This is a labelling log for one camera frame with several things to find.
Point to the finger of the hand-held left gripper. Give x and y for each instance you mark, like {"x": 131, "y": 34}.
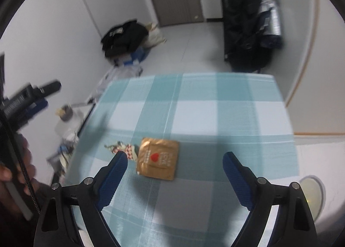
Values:
{"x": 39, "y": 106}
{"x": 51, "y": 87}

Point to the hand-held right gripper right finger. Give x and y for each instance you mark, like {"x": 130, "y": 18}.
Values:
{"x": 237, "y": 179}

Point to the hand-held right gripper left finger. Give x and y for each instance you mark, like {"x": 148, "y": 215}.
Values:
{"x": 113, "y": 179}

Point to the red white checked wrapper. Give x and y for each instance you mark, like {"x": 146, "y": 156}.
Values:
{"x": 126, "y": 149}

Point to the gold foil packet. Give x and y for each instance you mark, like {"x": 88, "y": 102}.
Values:
{"x": 157, "y": 159}

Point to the person's left hand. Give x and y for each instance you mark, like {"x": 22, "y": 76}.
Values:
{"x": 27, "y": 155}

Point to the grey cup with sticks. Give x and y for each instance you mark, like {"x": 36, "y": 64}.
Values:
{"x": 66, "y": 116}

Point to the white plastic jar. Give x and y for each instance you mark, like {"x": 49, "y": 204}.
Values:
{"x": 67, "y": 128}

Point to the navy white low cabinet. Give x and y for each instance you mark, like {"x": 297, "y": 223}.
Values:
{"x": 83, "y": 125}

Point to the teal checked tablecloth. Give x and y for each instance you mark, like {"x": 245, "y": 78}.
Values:
{"x": 202, "y": 117}

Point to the grey plastic bag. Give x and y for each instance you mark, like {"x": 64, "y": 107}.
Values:
{"x": 121, "y": 73}

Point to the pale yellow round object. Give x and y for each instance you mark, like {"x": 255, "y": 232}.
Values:
{"x": 312, "y": 193}

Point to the black clothes pile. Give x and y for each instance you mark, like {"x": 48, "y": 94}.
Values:
{"x": 124, "y": 36}

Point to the blue white cardboard box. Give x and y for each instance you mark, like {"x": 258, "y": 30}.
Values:
{"x": 138, "y": 54}

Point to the beige cloth bag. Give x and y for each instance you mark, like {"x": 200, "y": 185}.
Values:
{"x": 156, "y": 37}

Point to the white wardrobe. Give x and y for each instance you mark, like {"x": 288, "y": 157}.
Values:
{"x": 318, "y": 74}

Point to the black jacket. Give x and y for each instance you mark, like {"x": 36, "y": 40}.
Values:
{"x": 242, "y": 25}

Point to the silver folded umbrella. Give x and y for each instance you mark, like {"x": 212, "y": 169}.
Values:
{"x": 272, "y": 17}

